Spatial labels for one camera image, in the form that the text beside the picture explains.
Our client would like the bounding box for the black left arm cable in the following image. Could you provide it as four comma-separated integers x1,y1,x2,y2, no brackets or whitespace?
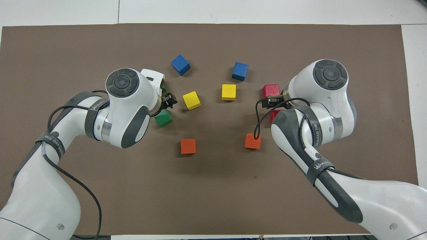
43,89,110,240

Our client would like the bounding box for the orange wooden block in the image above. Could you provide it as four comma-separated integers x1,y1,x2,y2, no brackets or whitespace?
244,133,262,150
180,139,197,155

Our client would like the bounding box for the brown paper mat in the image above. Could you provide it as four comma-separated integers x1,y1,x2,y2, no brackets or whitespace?
0,23,419,236

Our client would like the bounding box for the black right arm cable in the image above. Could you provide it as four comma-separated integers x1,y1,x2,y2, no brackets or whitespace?
254,97,321,140

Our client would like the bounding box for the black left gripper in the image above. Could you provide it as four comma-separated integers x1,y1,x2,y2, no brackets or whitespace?
155,93,177,115

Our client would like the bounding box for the blue wooden block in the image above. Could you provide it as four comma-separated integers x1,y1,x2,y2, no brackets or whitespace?
232,61,249,82
170,54,191,76

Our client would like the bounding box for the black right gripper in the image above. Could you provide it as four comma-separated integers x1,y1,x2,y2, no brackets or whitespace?
261,94,288,109

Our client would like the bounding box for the yellow wooden block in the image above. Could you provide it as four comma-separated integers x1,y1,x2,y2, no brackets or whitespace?
221,84,237,101
182,91,201,111

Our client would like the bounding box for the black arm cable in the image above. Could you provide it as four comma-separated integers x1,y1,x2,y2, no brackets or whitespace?
254,97,321,140
43,89,110,240

